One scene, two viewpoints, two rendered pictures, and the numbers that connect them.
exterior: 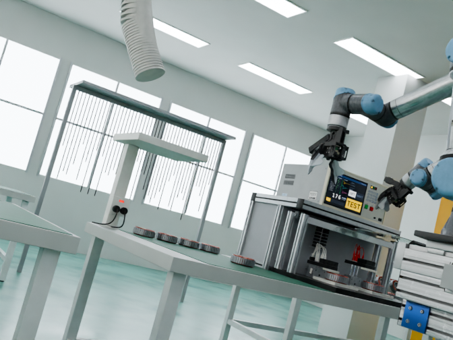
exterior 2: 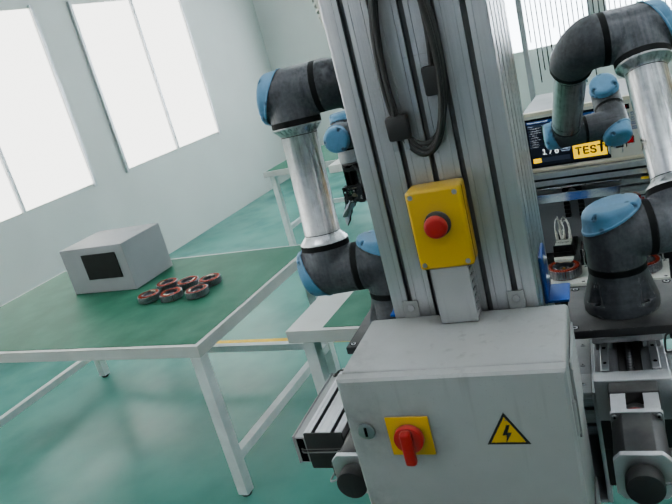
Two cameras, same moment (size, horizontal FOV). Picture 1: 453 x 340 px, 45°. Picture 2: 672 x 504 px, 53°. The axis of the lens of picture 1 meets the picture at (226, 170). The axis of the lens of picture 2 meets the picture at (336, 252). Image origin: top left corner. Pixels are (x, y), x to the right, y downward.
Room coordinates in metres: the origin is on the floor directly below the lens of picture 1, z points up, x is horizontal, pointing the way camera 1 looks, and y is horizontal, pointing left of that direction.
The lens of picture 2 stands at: (0.86, -1.99, 1.71)
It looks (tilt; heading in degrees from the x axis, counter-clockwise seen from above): 17 degrees down; 58
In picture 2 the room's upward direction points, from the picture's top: 15 degrees counter-clockwise
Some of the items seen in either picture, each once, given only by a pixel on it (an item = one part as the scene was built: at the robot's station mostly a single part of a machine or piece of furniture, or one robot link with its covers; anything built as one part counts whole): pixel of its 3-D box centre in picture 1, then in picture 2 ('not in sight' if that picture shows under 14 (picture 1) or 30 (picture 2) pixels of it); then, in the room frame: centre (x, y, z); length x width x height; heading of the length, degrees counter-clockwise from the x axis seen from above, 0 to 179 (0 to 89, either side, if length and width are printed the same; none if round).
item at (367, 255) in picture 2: not in sight; (383, 259); (1.74, -0.79, 1.20); 0.13 x 0.12 x 0.14; 132
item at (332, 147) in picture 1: (334, 144); (356, 181); (2.02, -0.36, 1.29); 0.09 x 0.08 x 0.12; 34
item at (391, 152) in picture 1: (375, 207); not in sight; (6.77, -1.90, 1.65); 0.50 x 0.45 x 3.30; 30
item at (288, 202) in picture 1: (325, 215); (596, 156); (2.91, -0.57, 1.09); 0.68 x 0.44 x 0.05; 120
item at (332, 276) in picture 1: (336, 278); (564, 269); (2.58, -0.62, 0.80); 0.11 x 0.11 x 0.04
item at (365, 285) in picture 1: (372, 287); (642, 263); (2.70, -0.83, 0.80); 0.11 x 0.11 x 0.04
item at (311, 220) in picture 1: (351, 233); (595, 192); (2.72, -0.68, 1.03); 0.62 x 0.01 x 0.03; 120
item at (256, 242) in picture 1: (259, 233); not in sight; (2.82, -0.25, 0.91); 0.28 x 0.03 x 0.32; 30
